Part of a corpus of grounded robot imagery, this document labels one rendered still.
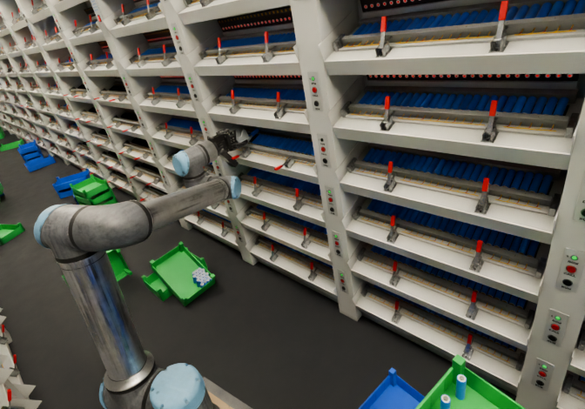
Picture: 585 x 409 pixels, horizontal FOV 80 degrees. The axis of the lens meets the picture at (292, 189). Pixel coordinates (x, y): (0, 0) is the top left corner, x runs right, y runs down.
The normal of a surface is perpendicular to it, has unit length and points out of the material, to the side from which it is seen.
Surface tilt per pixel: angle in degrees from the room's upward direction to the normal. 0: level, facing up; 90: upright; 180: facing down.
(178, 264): 25
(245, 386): 0
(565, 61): 108
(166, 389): 7
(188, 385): 7
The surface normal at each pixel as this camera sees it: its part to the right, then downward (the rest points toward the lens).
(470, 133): -0.38, -0.67
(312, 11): -0.66, 0.46
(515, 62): -0.57, 0.71
